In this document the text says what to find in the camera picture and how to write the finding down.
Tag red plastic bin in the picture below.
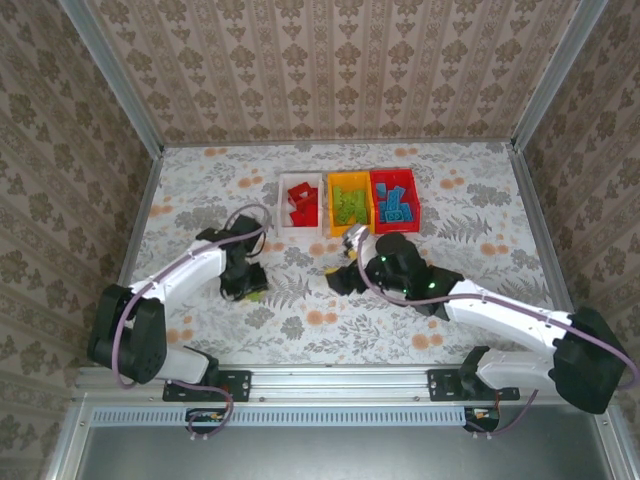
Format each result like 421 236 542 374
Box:
368 167 422 236

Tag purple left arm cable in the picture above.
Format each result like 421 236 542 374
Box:
110 202 274 444

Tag grey metal panel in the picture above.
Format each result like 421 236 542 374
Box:
47 402 640 480

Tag aluminium frame post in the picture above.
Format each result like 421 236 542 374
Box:
509 0 610 154
57 0 165 159

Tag black cable connector box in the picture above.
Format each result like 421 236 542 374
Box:
463 405 501 434
185 407 227 435

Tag thin aluminium rail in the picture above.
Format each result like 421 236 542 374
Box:
160 139 514 149

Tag yellow plastic bin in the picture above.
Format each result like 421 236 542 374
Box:
325 171 375 239

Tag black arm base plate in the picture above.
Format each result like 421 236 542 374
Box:
162 368 252 403
427 368 521 403

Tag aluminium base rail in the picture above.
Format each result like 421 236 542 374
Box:
72 363 619 404

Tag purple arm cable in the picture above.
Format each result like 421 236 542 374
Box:
344 232 640 441
110 202 274 444

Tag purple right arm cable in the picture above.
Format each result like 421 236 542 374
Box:
344 232 640 441

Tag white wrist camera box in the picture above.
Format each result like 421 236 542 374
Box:
342 223 372 250

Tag slotted grey cable duct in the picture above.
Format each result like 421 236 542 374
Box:
91 405 469 428

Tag white plastic bin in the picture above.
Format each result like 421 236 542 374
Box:
276 172 326 239

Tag aluminium side rail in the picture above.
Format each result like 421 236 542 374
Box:
93 147 166 367
505 143 594 364

